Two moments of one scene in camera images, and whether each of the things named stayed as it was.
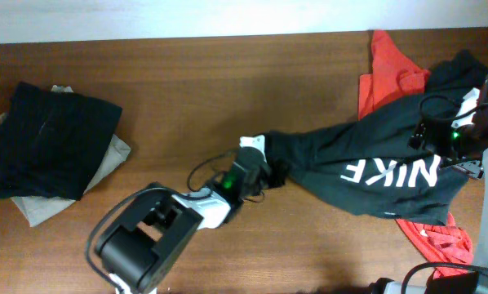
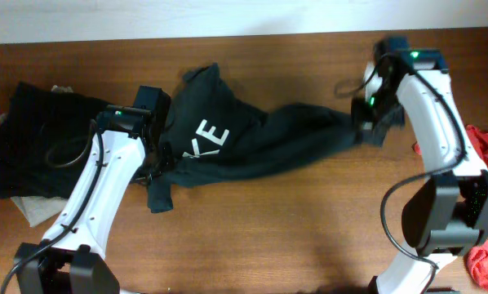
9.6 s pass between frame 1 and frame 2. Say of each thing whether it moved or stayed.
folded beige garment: stayed
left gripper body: moved
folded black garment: stayed
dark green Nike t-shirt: moved
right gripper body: moved
